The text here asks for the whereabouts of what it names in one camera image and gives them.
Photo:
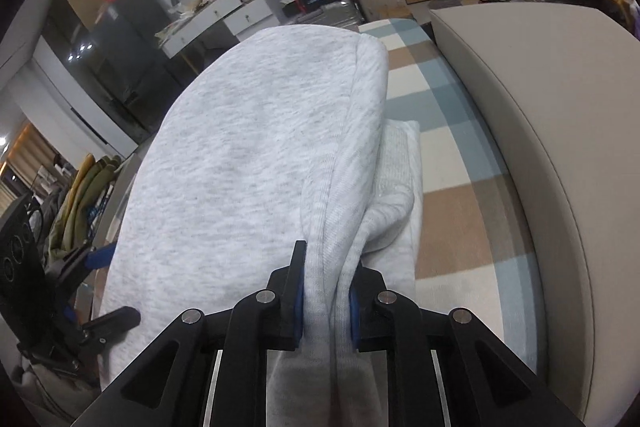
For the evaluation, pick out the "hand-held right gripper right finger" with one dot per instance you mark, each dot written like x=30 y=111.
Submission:
x=354 y=312

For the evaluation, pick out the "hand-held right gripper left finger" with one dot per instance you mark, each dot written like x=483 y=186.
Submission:
x=298 y=307

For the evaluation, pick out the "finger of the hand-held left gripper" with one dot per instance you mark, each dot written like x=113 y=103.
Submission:
x=100 y=256
x=115 y=322

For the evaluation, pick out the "light grey sweatshirt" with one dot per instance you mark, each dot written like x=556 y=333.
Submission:
x=240 y=147

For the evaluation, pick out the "olive green jacket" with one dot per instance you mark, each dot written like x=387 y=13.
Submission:
x=85 y=207

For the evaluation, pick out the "yellow garment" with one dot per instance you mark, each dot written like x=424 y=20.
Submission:
x=84 y=172

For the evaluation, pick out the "beige curtain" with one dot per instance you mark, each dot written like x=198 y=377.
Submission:
x=30 y=157

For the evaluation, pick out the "folded white knit garment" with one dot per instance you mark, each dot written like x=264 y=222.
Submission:
x=400 y=157

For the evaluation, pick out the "black refrigerator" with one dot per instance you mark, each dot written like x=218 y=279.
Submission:
x=135 y=37

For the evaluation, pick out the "white desk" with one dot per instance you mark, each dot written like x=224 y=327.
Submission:
x=210 y=19

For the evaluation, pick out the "pile of desk papers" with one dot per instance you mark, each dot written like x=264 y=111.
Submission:
x=190 y=9

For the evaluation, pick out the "white drawer unit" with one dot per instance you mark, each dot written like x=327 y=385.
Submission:
x=250 y=19

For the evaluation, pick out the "beige sofa cushion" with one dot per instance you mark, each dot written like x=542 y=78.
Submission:
x=550 y=107

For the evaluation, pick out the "silver suitcase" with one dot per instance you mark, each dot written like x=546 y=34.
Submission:
x=342 y=14

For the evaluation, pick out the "black open box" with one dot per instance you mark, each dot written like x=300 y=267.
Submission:
x=292 y=7

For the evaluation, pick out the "brown cardboard box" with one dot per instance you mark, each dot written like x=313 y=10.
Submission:
x=392 y=13

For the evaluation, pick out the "purple plastic bag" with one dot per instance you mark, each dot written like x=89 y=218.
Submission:
x=634 y=19

